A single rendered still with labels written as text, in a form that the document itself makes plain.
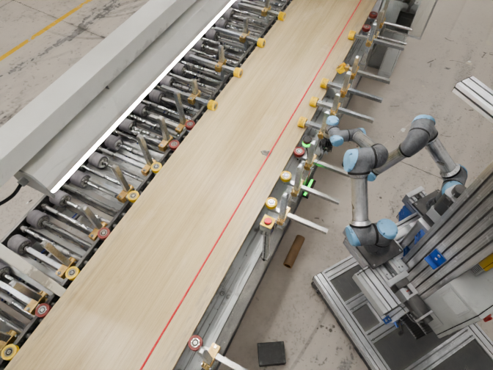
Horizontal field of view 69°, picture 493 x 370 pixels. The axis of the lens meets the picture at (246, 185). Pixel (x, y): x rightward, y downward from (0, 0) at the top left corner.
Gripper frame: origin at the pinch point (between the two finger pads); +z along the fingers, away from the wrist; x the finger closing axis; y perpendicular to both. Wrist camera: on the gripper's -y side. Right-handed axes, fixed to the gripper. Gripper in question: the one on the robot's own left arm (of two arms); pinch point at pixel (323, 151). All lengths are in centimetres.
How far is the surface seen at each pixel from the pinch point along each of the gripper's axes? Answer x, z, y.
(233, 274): -55, 39, 83
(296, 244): -8, 93, 31
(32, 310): -168, 15, 126
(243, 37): -75, 3, -133
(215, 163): -78, 11, 11
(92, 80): -78, -144, 104
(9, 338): -175, 16, 143
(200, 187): -84, 11, 33
